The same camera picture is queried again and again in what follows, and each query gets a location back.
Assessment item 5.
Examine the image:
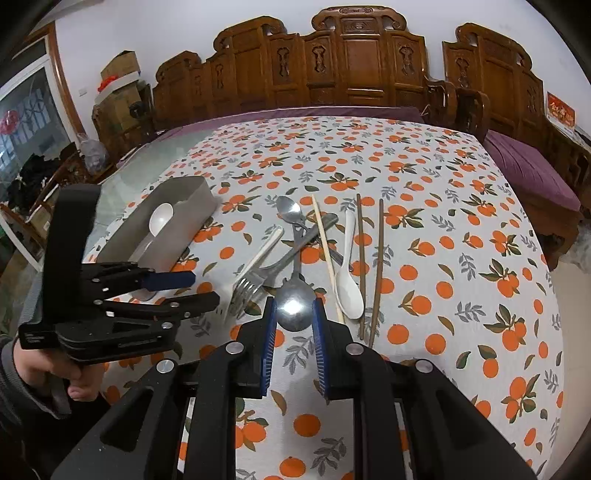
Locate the grey utensil tray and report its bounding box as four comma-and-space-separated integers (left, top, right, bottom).
95, 175, 220, 302

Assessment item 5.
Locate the white ceramic spoon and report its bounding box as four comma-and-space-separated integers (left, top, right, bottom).
333, 210, 366, 320

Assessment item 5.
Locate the white plastic spoon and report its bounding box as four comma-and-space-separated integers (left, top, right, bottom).
131, 203, 175, 264

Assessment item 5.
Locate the wooden armchair purple cushion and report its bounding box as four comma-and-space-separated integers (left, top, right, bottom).
441, 23, 591, 273

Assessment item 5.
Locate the metal fork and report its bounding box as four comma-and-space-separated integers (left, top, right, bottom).
229, 213, 340, 320

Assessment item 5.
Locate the person's left forearm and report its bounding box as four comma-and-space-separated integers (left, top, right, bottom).
0, 342, 73, 480

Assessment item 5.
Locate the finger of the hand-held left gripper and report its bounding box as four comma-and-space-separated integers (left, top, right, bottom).
82, 261, 196, 302
95, 291, 221, 325

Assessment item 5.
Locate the large metal spoon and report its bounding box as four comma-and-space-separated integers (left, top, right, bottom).
276, 226, 315, 332

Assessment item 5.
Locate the long carved wooden bench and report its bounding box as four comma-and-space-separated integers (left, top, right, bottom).
151, 6, 459, 136

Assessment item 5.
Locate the glass door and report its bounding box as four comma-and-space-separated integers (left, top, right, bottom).
0, 28, 80, 199

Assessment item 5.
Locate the light wooden chopstick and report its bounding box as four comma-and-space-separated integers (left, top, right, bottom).
311, 194, 346, 325

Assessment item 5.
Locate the small cardboard box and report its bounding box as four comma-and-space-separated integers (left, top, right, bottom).
100, 50, 141, 82

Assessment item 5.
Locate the dark brown chopsticks pair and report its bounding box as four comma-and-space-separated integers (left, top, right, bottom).
368, 198, 385, 350

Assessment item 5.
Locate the person's left hand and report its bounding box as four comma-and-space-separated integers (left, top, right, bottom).
14, 342, 101, 402

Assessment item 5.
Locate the wooden chair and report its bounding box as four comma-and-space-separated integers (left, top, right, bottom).
0, 147, 95, 252

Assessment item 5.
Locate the long purple seat cushion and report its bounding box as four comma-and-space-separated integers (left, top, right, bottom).
117, 106, 426, 163

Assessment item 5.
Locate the large cardboard box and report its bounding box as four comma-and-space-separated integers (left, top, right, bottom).
93, 80, 145, 136

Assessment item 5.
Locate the red wall sign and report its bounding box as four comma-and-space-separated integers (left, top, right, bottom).
546, 91, 577, 128

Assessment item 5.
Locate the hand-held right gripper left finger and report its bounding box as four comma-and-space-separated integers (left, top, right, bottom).
51, 296, 278, 480

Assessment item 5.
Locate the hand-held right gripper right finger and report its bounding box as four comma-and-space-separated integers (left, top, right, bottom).
311, 298, 539, 480

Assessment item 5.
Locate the white handled fork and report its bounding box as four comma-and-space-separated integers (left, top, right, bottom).
217, 226, 284, 324

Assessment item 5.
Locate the small metal spoon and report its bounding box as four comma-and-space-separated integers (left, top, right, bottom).
276, 196, 354, 271

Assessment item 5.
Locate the clear plastic bag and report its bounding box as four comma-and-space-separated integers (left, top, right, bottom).
78, 133, 110, 175

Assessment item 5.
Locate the dark brown chopstick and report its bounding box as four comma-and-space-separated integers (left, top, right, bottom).
355, 194, 368, 341

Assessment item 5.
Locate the short purple seat cushion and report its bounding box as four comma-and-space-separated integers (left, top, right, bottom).
482, 129, 583, 214

